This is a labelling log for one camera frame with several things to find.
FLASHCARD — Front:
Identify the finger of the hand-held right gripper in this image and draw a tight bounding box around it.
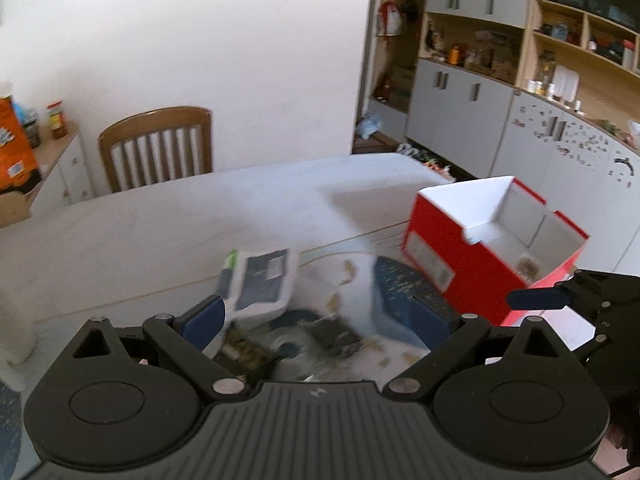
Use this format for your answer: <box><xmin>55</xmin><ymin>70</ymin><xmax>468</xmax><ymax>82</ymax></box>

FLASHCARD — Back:
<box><xmin>506</xmin><ymin>284</ymin><xmax>576</xmax><ymax>311</ymax></box>

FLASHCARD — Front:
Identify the white blue tissue pack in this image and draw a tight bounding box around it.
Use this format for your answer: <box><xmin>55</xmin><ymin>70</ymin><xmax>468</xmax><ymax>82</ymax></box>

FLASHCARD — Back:
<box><xmin>217</xmin><ymin>247</ymin><xmax>301</xmax><ymax>326</ymax></box>

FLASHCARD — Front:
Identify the dark glass jar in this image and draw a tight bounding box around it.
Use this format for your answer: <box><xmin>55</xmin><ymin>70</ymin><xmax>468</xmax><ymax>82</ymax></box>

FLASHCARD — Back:
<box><xmin>22</xmin><ymin>108</ymin><xmax>44</xmax><ymax>149</ymax></box>

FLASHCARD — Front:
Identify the blue white floor pack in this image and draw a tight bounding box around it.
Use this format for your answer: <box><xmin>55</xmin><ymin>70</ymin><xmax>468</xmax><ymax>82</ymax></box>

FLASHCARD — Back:
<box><xmin>356</xmin><ymin>115</ymin><xmax>384</xmax><ymax>139</ymax></box>

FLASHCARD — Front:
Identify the red cardboard box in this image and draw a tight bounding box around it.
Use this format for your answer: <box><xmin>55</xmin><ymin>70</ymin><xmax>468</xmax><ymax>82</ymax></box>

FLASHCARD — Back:
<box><xmin>400</xmin><ymin>176</ymin><xmax>590</xmax><ymax>328</ymax></box>

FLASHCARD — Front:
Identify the wooden chair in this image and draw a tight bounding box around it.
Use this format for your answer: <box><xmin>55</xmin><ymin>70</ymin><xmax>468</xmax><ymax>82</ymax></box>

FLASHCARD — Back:
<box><xmin>98</xmin><ymin>106</ymin><xmax>214</xmax><ymax>194</ymax></box>

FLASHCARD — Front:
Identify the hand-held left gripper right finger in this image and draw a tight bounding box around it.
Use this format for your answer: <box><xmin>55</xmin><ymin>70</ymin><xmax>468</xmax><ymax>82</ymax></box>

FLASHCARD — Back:
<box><xmin>382</xmin><ymin>294</ymin><xmax>581</xmax><ymax>403</ymax></box>

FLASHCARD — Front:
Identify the clear tape roll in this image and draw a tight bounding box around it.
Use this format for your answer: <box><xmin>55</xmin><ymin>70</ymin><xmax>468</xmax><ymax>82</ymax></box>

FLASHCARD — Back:
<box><xmin>264</xmin><ymin>311</ymin><xmax>346</xmax><ymax>378</ymax></box>

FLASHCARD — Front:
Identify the grey wooden wall cabinet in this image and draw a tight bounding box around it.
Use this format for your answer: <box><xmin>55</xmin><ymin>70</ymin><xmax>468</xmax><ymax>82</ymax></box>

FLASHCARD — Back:
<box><xmin>352</xmin><ymin>0</ymin><xmax>640</xmax><ymax>273</ymax></box>

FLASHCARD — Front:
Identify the white side cabinet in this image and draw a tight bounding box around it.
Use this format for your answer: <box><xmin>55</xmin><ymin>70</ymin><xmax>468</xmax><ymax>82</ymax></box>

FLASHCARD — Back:
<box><xmin>0</xmin><ymin>132</ymin><xmax>96</xmax><ymax>228</ymax></box>

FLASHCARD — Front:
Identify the red lid jar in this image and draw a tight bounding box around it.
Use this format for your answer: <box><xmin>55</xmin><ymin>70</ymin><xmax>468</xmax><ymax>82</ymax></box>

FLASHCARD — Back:
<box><xmin>46</xmin><ymin>101</ymin><xmax>69</xmax><ymax>140</ymax></box>

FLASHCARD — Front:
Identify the brown cardboard box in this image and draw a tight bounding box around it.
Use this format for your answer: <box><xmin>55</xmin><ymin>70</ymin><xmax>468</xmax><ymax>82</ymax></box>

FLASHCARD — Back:
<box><xmin>0</xmin><ymin>191</ymin><xmax>32</xmax><ymax>228</ymax></box>

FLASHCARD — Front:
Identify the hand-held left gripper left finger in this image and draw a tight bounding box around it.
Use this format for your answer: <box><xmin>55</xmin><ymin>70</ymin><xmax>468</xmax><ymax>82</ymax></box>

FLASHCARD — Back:
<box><xmin>70</xmin><ymin>294</ymin><xmax>252</xmax><ymax>402</ymax></box>

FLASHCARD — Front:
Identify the orange snack bag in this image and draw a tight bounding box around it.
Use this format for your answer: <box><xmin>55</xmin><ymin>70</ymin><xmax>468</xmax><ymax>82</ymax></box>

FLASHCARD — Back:
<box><xmin>0</xmin><ymin>95</ymin><xmax>43</xmax><ymax>194</ymax></box>

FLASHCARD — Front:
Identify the red white hanging bag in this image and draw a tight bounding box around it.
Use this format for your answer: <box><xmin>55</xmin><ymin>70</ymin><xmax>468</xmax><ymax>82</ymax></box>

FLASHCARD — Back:
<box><xmin>377</xmin><ymin>1</ymin><xmax>404</xmax><ymax>37</ymax></box>

